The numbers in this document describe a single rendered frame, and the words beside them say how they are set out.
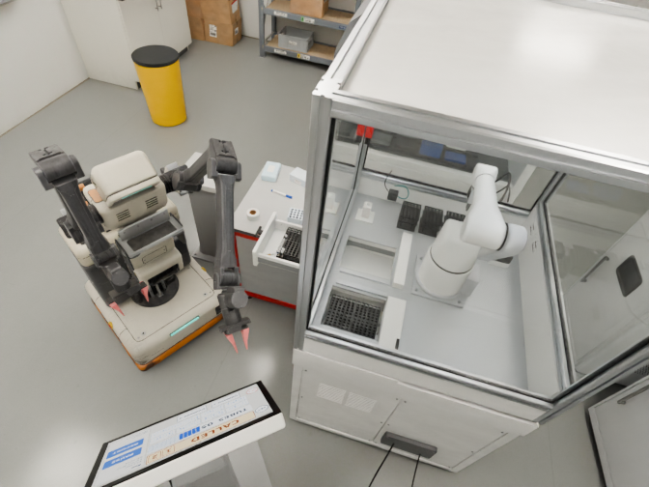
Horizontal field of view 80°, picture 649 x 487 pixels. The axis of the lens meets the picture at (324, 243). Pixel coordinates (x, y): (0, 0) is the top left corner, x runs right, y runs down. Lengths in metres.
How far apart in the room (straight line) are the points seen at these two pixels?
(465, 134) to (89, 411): 2.42
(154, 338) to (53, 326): 0.81
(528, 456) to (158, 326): 2.24
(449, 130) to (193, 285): 2.07
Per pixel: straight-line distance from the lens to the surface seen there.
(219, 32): 6.05
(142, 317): 2.52
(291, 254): 1.87
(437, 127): 0.76
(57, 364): 2.89
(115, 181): 1.65
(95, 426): 2.64
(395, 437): 2.15
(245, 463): 2.37
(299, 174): 2.44
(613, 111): 1.08
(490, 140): 0.77
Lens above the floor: 2.35
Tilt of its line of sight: 49 degrees down
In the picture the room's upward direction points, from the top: 8 degrees clockwise
